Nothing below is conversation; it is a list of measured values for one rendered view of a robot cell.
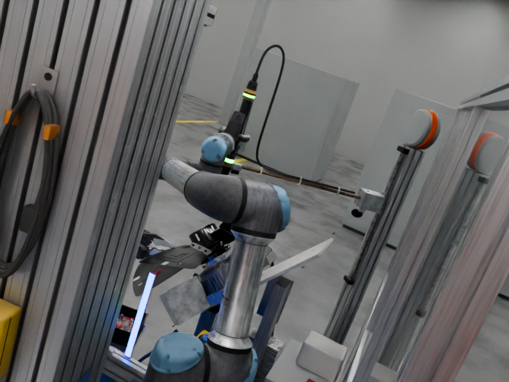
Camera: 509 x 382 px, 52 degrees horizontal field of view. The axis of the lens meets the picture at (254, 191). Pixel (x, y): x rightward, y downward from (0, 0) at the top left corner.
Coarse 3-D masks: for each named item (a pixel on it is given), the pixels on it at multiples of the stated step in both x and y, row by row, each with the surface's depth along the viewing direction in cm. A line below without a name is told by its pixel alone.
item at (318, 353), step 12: (312, 336) 210; (312, 348) 203; (324, 348) 204; (336, 348) 208; (300, 360) 206; (312, 360) 204; (324, 360) 202; (336, 360) 201; (324, 372) 203; (336, 372) 202
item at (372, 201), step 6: (360, 192) 211; (366, 192) 208; (372, 192) 212; (366, 198) 207; (372, 198) 208; (378, 198) 209; (384, 198) 209; (360, 204) 209; (366, 204) 208; (372, 204) 209; (378, 204) 209; (372, 210) 210; (378, 210) 210
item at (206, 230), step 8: (208, 224) 207; (200, 232) 205; (208, 232) 205; (192, 240) 207; (200, 240) 205; (208, 240) 205; (216, 240) 206; (208, 248) 206; (216, 248) 206; (224, 248) 205; (208, 256) 203; (216, 256) 203
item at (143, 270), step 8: (144, 264) 219; (136, 272) 217; (144, 272) 214; (168, 272) 208; (176, 272) 207; (136, 280) 212; (144, 280) 210; (160, 280) 207; (136, 288) 208; (144, 288) 206
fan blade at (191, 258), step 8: (176, 248) 196; (184, 248) 196; (192, 248) 199; (152, 256) 187; (160, 256) 186; (168, 256) 186; (176, 256) 187; (184, 256) 188; (192, 256) 191; (200, 256) 193; (152, 264) 180; (160, 264) 179; (168, 264) 179; (184, 264) 180; (192, 264) 182; (200, 264) 185
